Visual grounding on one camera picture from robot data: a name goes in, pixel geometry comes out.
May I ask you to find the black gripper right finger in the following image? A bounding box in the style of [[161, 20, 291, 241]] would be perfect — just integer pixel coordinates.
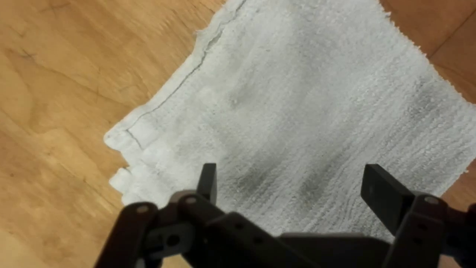
[[360, 162, 476, 268]]

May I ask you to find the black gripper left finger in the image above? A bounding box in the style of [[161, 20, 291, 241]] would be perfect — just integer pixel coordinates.
[[94, 162, 310, 268]]

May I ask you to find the white terry cloth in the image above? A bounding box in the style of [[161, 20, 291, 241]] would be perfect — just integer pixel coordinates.
[[103, 0, 476, 241]]

